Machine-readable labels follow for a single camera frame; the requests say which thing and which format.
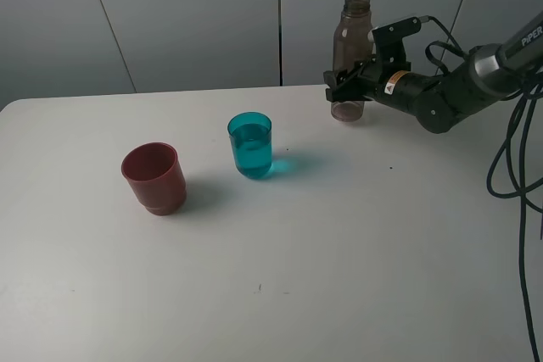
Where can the teal translucent plastic cup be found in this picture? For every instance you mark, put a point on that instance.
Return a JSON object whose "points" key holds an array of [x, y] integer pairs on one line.
{"points": [[251, 141]]}

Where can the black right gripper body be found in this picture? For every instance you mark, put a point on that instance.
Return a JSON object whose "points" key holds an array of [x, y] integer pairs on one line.
{"points": [[390, 86]]}

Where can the smoky transparent plastic bottle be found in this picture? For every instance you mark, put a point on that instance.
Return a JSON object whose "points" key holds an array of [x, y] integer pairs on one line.
{"points": [[351, 44]]}

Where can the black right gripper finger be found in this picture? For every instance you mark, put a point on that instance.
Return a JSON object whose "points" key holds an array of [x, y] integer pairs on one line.
{"points": [[338, 77], [346, 93]]}

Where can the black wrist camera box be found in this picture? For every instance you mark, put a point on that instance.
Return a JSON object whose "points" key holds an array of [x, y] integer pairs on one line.
{"points": [[388, 39]]}

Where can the red plastic cup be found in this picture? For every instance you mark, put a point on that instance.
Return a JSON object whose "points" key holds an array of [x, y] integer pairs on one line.
{"points": [[155, 176]]}

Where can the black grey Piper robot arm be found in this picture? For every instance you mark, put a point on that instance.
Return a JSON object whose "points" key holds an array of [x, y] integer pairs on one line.
{"points": [[487, 75]]}

